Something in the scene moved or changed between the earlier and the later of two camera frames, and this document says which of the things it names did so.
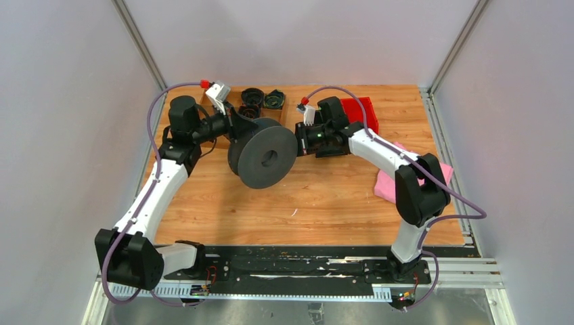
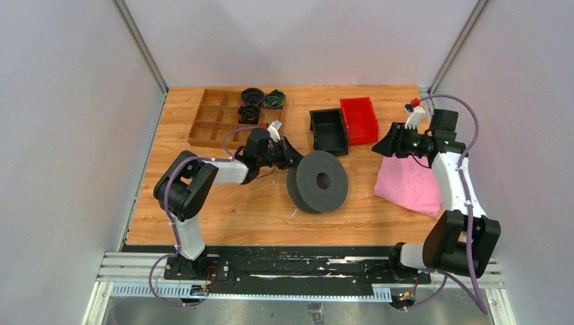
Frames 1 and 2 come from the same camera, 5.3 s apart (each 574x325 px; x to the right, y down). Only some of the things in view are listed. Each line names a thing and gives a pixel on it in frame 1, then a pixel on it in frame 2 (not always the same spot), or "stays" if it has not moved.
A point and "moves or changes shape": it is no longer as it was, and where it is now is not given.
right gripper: (303, 145) -> (392, 143)
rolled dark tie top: (252, 96) stays
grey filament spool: (265, 157) moves or changes shape
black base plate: (298, 271) stays
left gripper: (238, 126) -> (291, 156)
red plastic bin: (355, 112) stays
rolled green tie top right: (275, 99) stays
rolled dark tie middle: (249, 110) stays
